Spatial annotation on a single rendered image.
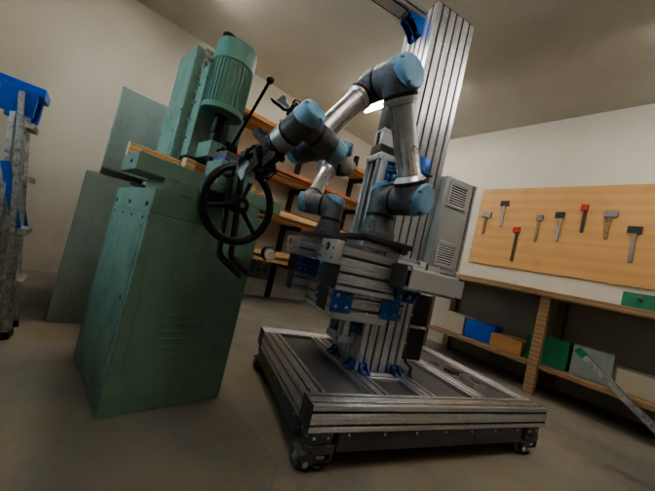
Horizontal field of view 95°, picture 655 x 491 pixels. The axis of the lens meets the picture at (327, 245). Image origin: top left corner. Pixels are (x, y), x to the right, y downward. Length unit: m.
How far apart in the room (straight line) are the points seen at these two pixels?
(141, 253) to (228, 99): 0.71
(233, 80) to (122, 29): 2.62
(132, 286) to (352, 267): 0.76
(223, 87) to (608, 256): 3.35
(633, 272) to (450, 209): 2.27
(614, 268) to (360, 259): 2.81
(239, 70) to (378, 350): 1.38
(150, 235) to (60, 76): 2.76
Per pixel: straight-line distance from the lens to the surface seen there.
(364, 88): 1.18
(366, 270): 1.15
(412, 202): 1.11
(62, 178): 3.66
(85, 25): 3.98
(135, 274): 1.21
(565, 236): 3.75
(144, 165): 1.19
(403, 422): 1.32
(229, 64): 1.51
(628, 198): 3.78
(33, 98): 2.01
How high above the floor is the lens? 0.70
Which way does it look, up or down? 2 degrees up
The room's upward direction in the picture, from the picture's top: 13 degrees clockwise
